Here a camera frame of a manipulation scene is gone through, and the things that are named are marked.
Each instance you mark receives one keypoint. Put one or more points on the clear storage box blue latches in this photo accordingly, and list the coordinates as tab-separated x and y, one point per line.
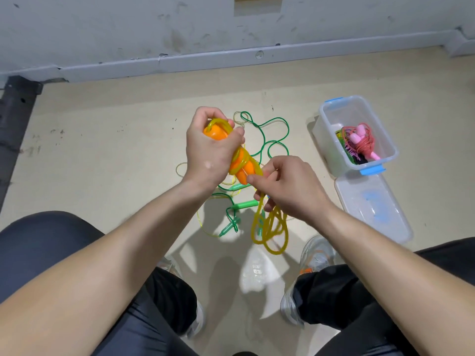
364	113

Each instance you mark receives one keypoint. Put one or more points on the person's right forearm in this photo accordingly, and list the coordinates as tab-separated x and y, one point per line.
401	285

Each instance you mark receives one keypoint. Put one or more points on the grey left shoe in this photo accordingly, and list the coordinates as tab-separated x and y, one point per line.
194	319

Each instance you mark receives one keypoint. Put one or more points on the person's left hand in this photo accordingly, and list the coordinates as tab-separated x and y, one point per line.
208	153

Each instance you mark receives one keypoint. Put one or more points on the grey shoe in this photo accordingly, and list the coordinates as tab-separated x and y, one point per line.
318	254
194	319

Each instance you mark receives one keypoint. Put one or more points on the grey right shoe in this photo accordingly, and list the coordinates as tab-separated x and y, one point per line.
318	254

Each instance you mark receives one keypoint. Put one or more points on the person's left forearm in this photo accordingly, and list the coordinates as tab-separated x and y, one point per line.
81	278

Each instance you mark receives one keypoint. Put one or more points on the black shorts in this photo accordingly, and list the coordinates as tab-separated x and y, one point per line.
37	244

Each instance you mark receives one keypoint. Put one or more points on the black metal rack frame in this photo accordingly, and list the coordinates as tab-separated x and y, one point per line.
15	115

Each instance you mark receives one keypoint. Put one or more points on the person's right hand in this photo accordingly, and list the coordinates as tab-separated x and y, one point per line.
293	187

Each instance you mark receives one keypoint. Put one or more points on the clear plastic box lid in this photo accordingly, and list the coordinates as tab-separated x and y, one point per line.
375	207

